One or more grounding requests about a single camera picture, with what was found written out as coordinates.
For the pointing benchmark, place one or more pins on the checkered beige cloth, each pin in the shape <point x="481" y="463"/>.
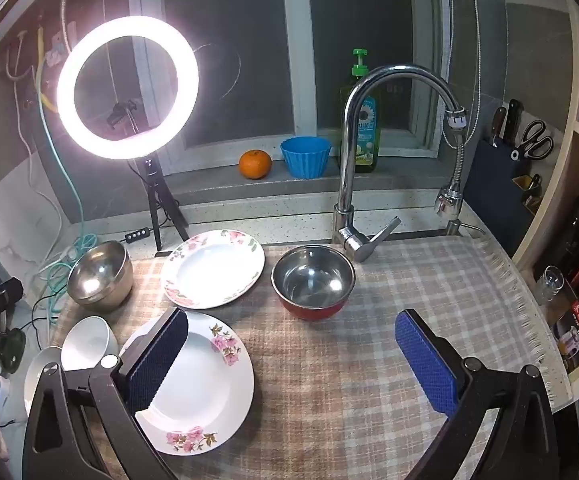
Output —
<point x="344" y="385"/>

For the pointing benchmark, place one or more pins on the green dish soap bottle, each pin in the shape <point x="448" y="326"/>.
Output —
<point x="367" y="130"/>

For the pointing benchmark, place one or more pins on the clear glass cup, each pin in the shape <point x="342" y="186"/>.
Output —
<point x="551" y="285"/>

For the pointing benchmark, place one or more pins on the small chrome stub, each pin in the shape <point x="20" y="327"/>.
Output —
<point x="453" y="227"/>

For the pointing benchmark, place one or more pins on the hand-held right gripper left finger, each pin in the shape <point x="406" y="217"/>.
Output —
<point x="157" y="360"/>

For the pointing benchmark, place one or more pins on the dark blue knife block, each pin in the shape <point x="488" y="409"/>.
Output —
<point x="499" y="200"/>

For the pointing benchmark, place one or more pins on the large rose floral plate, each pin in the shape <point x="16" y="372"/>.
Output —
<point x="214" y="270"/>

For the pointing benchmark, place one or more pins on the blue ribbed cup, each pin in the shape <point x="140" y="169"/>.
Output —
<point x="305" y="157"/>

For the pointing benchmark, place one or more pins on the orange mandarin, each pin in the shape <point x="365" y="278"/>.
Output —
<point x="255" y="165"/>

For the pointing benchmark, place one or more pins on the plain stainless steel bowl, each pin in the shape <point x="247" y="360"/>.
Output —
<point x="101" y="275"/>

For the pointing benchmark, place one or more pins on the red steel bowl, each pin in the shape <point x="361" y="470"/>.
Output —
<point x="314" y="280"/>

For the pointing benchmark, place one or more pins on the white window frame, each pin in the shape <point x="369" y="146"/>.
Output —
<point x="297" y="60"/>

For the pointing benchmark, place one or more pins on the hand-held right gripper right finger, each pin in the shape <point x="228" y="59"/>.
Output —
<point x="427" y="365"/>

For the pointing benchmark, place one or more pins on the chrome faucet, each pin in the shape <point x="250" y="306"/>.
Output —
<point x="349" y="160"/>

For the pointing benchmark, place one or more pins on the yellow pipe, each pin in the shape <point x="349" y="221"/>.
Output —
<point x="41" y="60"/>

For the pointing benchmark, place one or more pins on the dark bottle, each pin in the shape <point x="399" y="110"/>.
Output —
<point x="572" y="240"/>

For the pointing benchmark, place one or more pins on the small flower floral plate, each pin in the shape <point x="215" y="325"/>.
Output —
<point x="209" y="385"/>

